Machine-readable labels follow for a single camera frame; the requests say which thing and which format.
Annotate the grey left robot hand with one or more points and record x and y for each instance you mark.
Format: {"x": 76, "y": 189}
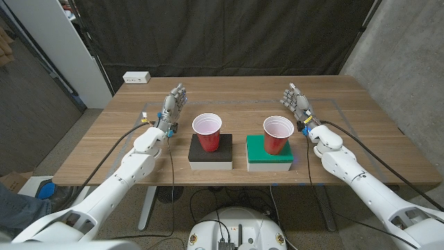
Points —
{"x": 170, "y": 107}

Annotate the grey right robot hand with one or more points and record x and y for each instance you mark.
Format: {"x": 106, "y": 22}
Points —
{"x": 300, "y": 104}

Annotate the red plastic cup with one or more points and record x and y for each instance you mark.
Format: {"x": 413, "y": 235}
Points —
{"x": 209, "y": 140}
{"x": 274, "y": 144}

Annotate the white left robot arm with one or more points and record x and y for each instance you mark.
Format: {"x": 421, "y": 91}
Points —
{"x": 111, "y": 187}

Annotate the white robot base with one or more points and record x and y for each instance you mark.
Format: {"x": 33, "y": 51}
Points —
{"x": 239, "y": 222}

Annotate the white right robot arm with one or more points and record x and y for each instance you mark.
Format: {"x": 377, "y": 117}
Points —
{"x": 374, "y": 194}

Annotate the green foam block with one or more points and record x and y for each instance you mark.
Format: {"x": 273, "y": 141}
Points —
{"x": 256, "y": 152}

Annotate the black foam block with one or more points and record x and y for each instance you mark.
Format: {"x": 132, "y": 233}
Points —
{"x": 222, "y": 152}

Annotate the white power strip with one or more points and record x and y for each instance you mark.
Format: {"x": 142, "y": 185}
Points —
{"x": 136, "y": 77}

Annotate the black round floor base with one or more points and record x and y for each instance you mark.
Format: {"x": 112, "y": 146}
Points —
{"x": 170, "y": 194}

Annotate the black curtain backdrop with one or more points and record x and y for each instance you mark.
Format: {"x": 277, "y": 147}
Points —
{"x": 225, "y": 34}

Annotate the black curtain stand pole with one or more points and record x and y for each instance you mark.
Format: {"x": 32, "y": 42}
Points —
{"x": 91, "y": 45}
{"x": 363, "y": 28}

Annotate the grey table leg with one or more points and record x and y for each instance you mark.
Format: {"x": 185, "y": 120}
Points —
{"x": 326, "y": 208}

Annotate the white cabinet panel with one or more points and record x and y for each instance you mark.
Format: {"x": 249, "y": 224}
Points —
{"x": 59, "y": 45}

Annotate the dark leather shoe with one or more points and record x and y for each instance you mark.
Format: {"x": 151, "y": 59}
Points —
{"x": 66, "y": 196}

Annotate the blue foot pedal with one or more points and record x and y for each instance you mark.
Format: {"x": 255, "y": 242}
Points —
{"x": 45, "y": 190}

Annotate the white floor platform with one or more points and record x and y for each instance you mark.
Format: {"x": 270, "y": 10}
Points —
{"x": 31, "y": 185}

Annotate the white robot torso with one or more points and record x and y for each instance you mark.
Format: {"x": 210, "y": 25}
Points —
{"x": 69, "y": 246}

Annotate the cardboard box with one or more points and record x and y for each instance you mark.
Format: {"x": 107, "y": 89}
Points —
{"x": 14, "y": 181}

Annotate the tan cardboard stack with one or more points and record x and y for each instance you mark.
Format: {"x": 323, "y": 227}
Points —
{"x": 5, "y": 48}

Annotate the blue jeans leg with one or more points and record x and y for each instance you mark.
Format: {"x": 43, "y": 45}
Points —
{"x": 17, "y": 212}

